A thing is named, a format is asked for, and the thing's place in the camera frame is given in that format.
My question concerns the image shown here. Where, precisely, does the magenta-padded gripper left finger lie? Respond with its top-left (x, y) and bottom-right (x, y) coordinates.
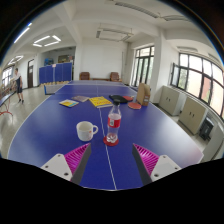
top-left (40, 142), bottom-right (93, 185)

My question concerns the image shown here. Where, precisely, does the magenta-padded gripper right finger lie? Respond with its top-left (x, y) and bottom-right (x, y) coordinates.
top-left (131, 142), bottom-right (183, 186)

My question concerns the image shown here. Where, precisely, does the clear red-labelled drink bottle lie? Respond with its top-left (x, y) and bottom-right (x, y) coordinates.
top-left (105, 101), bottom-right (123, 144)

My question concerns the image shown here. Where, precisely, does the white mug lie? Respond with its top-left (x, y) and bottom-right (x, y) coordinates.
top-left (75, 120), bottom-right (100, 142)

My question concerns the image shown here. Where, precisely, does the flat round red coaster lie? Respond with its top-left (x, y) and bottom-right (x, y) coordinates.
top-left (102, 134), bottom-right (120, 147)

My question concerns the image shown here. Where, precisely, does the beige two-door cabinet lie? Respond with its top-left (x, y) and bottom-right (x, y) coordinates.
top-left (178, 96), bottom-right (209, 136)
top-left (158, 85), bottom-right (183, 117)

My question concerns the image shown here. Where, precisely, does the yellow and blue booklet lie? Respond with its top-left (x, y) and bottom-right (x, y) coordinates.
top-left (58, 98), bottom-right (80, 109)

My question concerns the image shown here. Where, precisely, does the red table tennis paddle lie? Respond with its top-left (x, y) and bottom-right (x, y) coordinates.
top-left (127, 101), bottom-right (143, 111)
top-left (122, 95), bottom-right (135, 103)

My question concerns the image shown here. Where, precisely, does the grey booklet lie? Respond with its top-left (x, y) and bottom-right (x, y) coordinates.
top-left (71, 95), bottom-right (90, 103)

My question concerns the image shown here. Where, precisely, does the brown cardboard box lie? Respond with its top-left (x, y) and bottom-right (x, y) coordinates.
top-left (136, 82), bottom-right (152, 107)

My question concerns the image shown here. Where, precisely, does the yellow book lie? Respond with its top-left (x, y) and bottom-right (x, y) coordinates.
top-left (88, 95), bottom-right (114, 109)

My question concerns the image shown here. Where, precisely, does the blue framed low barrier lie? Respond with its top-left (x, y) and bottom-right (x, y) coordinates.
top-left (43, 83), bottom-right (67, 96)

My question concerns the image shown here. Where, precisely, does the red-legged table tennis table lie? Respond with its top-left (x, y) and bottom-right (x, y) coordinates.
top-left (0, 91), bottom-right (16, 118)

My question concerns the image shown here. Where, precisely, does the person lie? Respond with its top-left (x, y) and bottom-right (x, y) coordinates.
top-left (9, 67), bottom-right (25, 104)

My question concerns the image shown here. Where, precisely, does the brown armchair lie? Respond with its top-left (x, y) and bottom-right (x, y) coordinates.
top-left (79, 71), bottom-right (91, 81)
top-left (109, 71), bottom-right (121, 82)

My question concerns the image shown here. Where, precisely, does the black-framed large window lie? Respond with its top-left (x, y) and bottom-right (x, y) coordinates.
top-left (170, 52), bottom-right (224, 118)

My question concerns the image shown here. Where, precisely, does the dark brown door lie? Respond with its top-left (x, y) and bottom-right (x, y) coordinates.
top-left (27, 58), bottom-right (35, 89)

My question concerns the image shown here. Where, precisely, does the black-framed glass door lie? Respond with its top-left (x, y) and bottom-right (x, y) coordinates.
top-left (132, 45), bottom-right (156, 88)

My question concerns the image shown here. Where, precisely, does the group of ceiling lights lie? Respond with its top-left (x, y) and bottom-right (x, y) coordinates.
top-left (6, 21), bottom-right (63, 66)

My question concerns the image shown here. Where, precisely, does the blue folding partition wall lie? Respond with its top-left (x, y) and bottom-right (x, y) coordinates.
top-left (38, 61), bottom-right (74, 84)

